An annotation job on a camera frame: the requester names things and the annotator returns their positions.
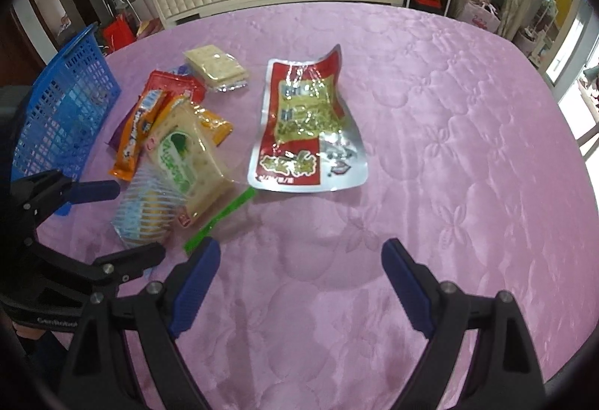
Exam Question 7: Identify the large red silver snack pouch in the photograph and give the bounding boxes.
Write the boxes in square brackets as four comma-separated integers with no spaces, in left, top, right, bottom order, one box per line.
[246,44,369,194]

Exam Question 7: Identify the person's left hand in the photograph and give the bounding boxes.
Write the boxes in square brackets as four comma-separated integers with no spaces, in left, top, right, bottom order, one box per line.
[14,328,53,344]

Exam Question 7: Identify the purple snack packet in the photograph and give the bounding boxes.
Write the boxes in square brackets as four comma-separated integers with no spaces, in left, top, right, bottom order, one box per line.
[109,106,141,149]

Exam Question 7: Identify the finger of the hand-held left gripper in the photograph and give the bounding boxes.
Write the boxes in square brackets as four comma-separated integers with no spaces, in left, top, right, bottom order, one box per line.
[14,170,122,224]
[32,242,167,295]

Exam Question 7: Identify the pink shopping bag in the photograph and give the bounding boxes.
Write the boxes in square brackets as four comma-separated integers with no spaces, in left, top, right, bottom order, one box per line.
[459,0,502,36]

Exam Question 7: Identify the red snack packet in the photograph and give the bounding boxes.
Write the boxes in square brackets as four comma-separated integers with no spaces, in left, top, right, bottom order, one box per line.
[143,70,207,104]

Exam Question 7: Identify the red bag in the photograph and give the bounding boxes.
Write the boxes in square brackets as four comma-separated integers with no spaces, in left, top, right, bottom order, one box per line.
[102,14,136,51]

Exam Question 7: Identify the light blue striped packet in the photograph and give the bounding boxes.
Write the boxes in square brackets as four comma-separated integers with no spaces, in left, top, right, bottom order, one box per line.
[111,167,188,249]

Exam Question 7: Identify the blue plastic mesh basket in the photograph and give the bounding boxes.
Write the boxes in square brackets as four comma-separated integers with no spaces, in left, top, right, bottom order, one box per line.
[10,22,122,216]

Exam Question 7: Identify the green label cracker packet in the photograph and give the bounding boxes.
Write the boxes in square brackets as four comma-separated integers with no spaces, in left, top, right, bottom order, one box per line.
[140,96,259,254]

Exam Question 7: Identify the clear square cracker packet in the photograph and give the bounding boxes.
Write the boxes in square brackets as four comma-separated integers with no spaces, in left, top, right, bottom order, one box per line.
[182,45,250,93]

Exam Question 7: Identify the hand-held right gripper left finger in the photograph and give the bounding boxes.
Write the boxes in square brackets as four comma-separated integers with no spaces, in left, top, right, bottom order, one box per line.
[61,237,223,410]

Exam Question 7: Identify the pink quilted tablecloth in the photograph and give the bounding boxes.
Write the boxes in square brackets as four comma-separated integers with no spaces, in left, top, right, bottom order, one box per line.
[35,0,599,410]

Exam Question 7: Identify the orange snack bar packet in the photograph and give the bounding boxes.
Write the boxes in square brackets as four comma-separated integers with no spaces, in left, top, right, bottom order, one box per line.
[110,91,169,181]

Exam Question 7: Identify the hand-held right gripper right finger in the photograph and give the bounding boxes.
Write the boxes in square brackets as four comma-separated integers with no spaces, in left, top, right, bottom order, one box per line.
[380,238,546,410]

